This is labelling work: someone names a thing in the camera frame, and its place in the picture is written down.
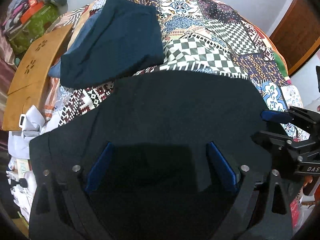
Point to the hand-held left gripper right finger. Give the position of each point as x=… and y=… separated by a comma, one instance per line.
x=222, y=166

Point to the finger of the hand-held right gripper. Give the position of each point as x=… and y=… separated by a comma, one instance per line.
x=273, y=116
x=272, y=140

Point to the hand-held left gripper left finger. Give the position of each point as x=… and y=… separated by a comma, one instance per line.
x=98, y=167

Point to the black pants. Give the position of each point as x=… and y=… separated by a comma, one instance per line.
x=175, y=115

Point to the folded dark teal pants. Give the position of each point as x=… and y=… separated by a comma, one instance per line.
x=120, y=40

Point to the pile of white boxes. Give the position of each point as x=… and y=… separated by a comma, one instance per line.
x=20, y=175

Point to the brown wooden door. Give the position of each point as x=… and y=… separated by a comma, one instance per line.
x=297, y=37

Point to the patchwork printed blanket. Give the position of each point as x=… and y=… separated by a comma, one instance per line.
x=215, y=37

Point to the wooden lap desk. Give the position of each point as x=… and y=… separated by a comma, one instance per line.
x=32, y=70

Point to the blue folded cloth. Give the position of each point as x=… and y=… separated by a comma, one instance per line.
x=77, y=37

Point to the green patterned storage box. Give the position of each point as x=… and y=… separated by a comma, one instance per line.
x=37, y=27

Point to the orange box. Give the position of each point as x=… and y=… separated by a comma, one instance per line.
x=31, y=11

